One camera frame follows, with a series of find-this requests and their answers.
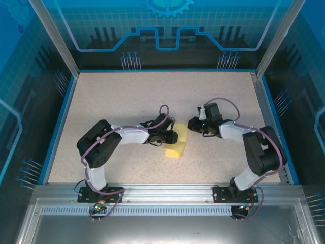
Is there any yellow cloth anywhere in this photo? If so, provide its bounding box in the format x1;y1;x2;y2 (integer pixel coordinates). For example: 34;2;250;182
165;123;188;159

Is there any grey metal tray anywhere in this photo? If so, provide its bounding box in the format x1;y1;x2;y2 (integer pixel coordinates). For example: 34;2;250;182
15;198;318;244

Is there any aluminium mounting rail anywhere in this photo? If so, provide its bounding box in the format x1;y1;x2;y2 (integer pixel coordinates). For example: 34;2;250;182
32;184;303;204

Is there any aluminium side rail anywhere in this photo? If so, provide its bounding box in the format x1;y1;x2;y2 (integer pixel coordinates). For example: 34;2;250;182
249;72;293;184

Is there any slotted grey cable duct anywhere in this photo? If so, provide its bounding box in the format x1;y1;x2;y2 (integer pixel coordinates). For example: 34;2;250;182
40;206;233;217

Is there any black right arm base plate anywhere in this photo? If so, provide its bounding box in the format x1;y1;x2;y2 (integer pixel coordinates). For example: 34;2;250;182
212;185;259;203

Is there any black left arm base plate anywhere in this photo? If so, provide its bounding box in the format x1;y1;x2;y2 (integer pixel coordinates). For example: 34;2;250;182
77;186;124;203

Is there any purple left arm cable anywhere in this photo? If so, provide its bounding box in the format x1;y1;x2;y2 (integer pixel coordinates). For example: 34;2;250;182
80;104;125;222

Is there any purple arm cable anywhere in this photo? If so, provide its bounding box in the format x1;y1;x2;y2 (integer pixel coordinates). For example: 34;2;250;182
203;97;284;222
80;104;125;222

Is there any cable plug with green light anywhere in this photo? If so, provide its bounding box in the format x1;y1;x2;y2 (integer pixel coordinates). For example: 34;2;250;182
93;200;107;212
238;202;255;212

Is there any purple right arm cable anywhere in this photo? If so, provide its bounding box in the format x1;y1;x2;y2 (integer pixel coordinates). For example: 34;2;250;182
203;97;284;222

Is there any aluminium frame post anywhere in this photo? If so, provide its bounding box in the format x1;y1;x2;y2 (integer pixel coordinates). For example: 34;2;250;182
255;0;306;77
27;0;80;77

